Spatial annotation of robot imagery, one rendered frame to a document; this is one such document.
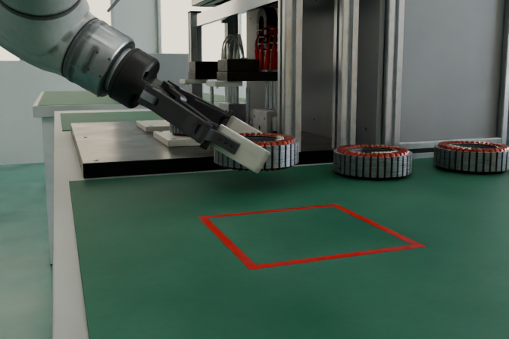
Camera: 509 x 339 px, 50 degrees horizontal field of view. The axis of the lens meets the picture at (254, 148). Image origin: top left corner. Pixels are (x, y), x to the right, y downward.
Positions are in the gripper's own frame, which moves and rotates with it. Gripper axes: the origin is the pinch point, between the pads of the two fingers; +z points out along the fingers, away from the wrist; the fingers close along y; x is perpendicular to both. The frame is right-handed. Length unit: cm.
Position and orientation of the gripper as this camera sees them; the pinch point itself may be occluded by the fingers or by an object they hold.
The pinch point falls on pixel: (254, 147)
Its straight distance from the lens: 71.6
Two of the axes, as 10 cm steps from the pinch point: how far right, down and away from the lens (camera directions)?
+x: 5.0, -8.5, -1.6
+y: -0.7, 1.5, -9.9
